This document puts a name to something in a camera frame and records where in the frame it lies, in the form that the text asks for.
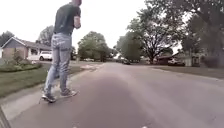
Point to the dark car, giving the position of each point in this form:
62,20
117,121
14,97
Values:
126,62

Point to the dense green tree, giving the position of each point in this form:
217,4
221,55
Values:
130,48

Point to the round green tree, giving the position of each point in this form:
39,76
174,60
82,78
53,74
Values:
91,45

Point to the grey asphalt road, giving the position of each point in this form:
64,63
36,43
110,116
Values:
126,100

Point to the large dark-trunked tree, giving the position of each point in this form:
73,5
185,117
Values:
153,50

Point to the person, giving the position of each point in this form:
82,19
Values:
61,46

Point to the pale vehicle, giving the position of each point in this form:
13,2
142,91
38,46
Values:
175,62

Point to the white car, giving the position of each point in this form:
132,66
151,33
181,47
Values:
45,56

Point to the low dark-roofed house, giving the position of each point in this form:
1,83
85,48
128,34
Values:
180,57

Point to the tall pale green tree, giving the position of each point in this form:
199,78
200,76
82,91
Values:
46,35

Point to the shaded grass verge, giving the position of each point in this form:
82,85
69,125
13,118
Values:
200,71

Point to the low garden bushes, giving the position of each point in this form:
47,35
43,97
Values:
20,65

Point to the green grass lawn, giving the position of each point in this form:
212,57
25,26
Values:
20,80

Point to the pale concrete kerb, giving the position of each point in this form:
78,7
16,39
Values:
23,103

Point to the brown brick house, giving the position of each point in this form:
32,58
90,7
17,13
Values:
15,50

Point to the huge overhanging tree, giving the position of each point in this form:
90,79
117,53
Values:
210,36

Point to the dark green tree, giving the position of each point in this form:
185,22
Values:
5,37

